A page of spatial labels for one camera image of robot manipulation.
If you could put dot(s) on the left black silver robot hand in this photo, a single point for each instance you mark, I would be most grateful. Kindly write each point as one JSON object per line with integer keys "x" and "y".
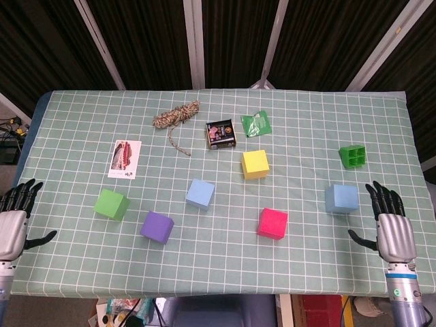
{"x": 12, "y": 231}

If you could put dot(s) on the green foam cube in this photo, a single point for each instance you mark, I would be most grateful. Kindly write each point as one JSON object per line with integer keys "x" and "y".
{"x": 110, "y": 204}

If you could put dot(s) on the white postcard with red picture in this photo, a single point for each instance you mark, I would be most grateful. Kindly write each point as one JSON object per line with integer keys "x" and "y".
{"x": 124, "y": 159}

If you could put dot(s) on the purple foam cube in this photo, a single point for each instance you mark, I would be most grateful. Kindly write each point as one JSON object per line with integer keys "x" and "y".
{"x": 156, "y": 226}

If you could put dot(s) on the green foil packet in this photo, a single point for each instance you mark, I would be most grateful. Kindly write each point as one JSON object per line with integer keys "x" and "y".
{"x": 256, "y": 124}

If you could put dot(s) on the green checkered tablecloth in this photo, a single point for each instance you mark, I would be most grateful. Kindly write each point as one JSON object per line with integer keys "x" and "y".
{"x": 218, "y": 265}

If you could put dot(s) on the dark pleated curtain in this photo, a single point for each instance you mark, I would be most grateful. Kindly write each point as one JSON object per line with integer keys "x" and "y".
{"x": 153, "y": 41}

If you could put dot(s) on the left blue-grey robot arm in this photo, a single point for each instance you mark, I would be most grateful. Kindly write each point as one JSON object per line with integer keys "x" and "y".
{"x": 5, "y": 282}

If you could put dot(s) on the yellow foam cube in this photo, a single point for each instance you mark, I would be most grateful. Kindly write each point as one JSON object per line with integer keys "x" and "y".
{"x": 255, "y": 163}

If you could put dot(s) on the pink foam cube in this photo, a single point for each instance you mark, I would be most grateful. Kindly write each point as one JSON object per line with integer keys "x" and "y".
{"x": 272, "y": 224}

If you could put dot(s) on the green plastic grid tray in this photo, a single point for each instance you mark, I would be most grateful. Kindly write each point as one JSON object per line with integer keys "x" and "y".
{"x": 353, "y": 157}

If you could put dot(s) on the light blue foam cube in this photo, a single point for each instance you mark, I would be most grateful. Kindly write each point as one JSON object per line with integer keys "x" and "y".
{"x": 342, "y": 199}
{"x": 200, "y": 193}

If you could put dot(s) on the white table leg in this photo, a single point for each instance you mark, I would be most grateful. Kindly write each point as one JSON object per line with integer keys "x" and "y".
{"x": 286, "y": 311}

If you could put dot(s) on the beige shoe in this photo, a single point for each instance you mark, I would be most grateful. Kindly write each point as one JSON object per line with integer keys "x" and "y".
{"x": 369, "y": 306}

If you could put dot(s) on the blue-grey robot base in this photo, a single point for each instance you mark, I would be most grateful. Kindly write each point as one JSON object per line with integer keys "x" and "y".
{"x": 221, "y": 311}

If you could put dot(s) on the red box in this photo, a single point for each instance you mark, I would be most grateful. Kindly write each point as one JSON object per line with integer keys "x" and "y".
{"x": 322, "y": 311}

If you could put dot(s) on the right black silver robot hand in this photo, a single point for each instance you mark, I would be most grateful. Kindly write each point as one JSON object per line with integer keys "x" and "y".
{"x": 396, "y": 235}

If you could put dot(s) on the small black box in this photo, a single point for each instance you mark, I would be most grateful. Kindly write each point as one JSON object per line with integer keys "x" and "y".
{"x": 220, "y": 133}

